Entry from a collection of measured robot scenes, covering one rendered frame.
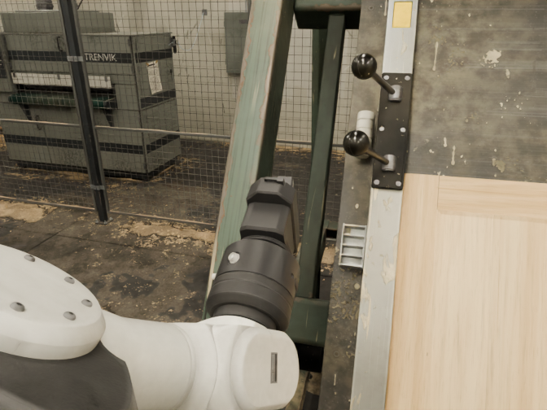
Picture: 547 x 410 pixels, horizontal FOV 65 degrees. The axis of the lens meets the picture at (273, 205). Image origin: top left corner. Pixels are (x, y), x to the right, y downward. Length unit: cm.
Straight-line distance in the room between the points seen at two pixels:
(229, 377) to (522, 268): 54
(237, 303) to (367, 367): 33
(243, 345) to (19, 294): 19
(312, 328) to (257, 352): 43
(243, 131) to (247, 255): 37
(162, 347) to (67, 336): 14
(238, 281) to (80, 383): 27
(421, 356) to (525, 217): 27
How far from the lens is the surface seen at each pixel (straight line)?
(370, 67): 67
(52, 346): 18
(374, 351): 71
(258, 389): 37
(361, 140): 62
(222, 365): 34
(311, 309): 78
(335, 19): 97
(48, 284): 22
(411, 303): 73
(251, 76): 81
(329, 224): 186
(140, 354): 29
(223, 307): 44
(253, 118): 78
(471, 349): 75
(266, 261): 44
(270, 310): 43
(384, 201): 72
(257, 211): 48
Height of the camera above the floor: 160
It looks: 23 degrees down
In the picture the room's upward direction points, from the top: straight up
